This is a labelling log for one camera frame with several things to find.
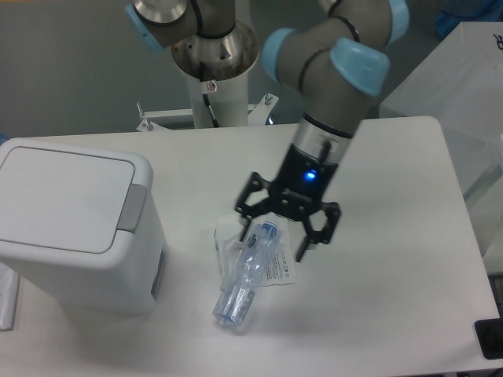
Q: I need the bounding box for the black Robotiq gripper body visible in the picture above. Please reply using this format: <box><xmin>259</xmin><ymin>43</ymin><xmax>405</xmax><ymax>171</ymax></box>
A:
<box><xmin>270</xmin><ymin>145</ymin><xmax>340</xmax><ymax>221</ymax></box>

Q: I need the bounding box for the white push-button trash can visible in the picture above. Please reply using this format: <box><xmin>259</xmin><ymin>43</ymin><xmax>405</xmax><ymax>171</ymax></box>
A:
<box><xmin>1</xmin><ymin>138</ymin><xmax>167</xmax><ymax>314</ymax></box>

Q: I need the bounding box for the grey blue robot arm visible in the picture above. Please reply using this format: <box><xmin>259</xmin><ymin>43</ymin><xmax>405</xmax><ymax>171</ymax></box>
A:
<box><xmin>125</xmin><ymin>1</ymin><xmax>409</xmax><ymax>260</ymax></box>

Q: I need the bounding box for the clear plastic packaging bag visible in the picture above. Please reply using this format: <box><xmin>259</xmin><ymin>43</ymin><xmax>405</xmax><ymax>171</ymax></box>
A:
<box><xmin>213</xmin><ymin>212</ymin><xmax>298</xmax><ymax>291</ymax></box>

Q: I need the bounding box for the clear plastic water bottle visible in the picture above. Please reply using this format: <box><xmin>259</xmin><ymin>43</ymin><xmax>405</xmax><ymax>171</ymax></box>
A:
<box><xmin>212</xmin><ymin>221</ymin><xmax>280</xmax><ymax>328</ymax></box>

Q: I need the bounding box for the white cabinet on right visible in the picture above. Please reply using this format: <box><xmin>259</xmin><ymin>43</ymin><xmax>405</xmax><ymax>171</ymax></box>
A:
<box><xmin>379</xmin><ymin>22</ymin><xmax>502</xmax><ymax>254</ymax></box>

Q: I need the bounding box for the black device at table edge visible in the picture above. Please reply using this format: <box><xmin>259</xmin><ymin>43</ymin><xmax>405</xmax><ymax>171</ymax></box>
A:
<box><xmin>474</xmin><ymin>318</ymin><xmax>502</xmax><ymax>360</ymax></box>

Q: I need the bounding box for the blue object in background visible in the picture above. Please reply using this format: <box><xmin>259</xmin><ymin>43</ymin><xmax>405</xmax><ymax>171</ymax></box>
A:
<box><xmin>435</xmin><ymin>0</ymin><xmax>502</xmax><ymax>39</ymax></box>

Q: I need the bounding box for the white paper sheet left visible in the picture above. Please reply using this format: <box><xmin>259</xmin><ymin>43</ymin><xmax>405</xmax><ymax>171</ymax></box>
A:
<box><xmin>0</xmin><ymin>264</ymin><xmax>20</xmax><ymax>331</ymax></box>

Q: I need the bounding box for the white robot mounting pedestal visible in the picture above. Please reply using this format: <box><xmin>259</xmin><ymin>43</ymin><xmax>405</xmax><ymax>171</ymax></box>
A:
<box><xmin>136</xmin><ymin>72</ymin><xmax>279</xmax><ymax>132</ymax></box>

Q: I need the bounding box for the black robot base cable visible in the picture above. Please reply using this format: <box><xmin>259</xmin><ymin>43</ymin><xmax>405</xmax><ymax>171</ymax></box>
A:
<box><xmin>198</xmin><ymin>62</ymin><xmax>220</xmax><ymax>129</ymax></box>

